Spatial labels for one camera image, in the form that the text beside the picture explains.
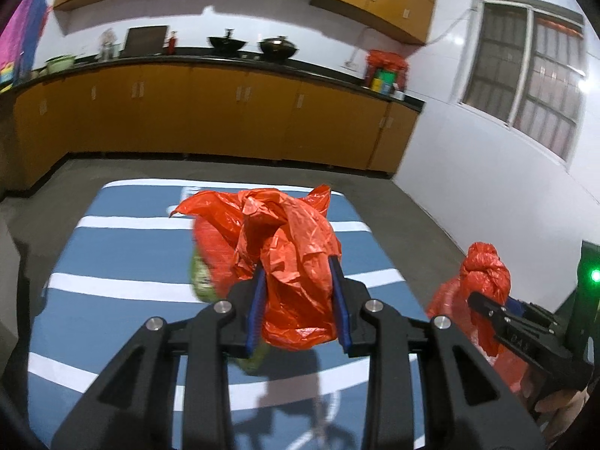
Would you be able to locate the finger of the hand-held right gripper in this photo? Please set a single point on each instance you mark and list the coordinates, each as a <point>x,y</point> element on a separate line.
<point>520,337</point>
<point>539,315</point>

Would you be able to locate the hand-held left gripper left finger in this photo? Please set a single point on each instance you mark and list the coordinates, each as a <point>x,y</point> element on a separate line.
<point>255,311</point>

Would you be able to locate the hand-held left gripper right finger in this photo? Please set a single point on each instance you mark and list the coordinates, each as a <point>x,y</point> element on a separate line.
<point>341,311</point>

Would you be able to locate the red plastic bag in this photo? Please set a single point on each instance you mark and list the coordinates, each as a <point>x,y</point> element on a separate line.
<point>485,272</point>
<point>445,302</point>
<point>290,267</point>

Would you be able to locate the green plastic bag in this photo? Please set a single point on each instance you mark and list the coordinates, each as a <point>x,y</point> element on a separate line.
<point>201,281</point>

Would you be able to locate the person's right hand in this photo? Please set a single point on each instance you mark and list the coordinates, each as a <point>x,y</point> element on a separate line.
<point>562,412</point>

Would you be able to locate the blue white striped mat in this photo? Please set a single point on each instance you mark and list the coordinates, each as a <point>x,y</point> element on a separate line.
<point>117,253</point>

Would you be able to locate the wooden base cabinets with countertop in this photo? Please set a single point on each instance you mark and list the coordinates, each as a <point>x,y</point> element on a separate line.
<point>211,108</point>

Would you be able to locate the green and yellow box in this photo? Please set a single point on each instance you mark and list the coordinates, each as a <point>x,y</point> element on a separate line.
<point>383,80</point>

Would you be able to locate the window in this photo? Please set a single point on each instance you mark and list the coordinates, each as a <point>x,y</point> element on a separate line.
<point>520,70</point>

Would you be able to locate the red bag on countertop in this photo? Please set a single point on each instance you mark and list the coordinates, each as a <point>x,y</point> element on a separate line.
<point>386,59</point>

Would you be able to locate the black wok with lid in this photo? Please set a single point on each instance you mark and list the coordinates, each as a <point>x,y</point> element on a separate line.
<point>279,49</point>

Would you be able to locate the red bottle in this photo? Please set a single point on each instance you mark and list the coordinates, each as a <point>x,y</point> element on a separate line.
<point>172,44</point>

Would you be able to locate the dark cutting board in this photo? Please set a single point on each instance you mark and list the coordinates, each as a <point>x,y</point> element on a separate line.
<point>145,41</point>

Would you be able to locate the jar in clear bag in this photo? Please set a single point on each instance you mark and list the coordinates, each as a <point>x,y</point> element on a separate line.
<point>108,46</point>

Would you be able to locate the green basin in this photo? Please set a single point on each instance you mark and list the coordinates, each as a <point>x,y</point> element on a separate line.
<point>60,63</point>

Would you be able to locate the pink and blue cloth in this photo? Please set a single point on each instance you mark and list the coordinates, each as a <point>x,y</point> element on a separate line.
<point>26,23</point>

